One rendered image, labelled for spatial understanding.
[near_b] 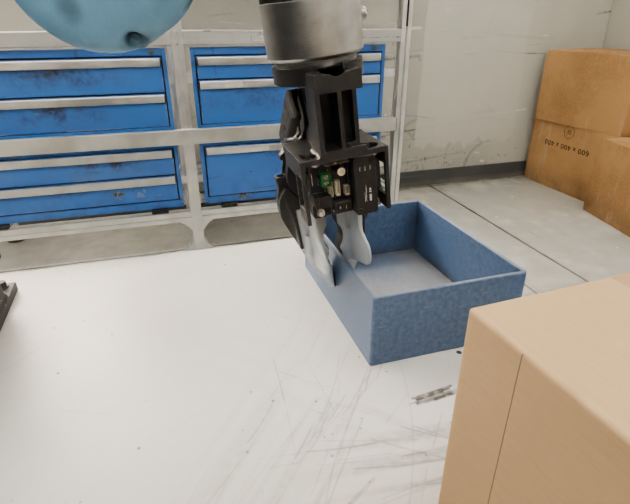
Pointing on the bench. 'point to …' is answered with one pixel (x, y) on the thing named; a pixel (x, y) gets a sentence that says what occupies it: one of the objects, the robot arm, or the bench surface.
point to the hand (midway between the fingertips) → (334, 269)
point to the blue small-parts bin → (414, 282)
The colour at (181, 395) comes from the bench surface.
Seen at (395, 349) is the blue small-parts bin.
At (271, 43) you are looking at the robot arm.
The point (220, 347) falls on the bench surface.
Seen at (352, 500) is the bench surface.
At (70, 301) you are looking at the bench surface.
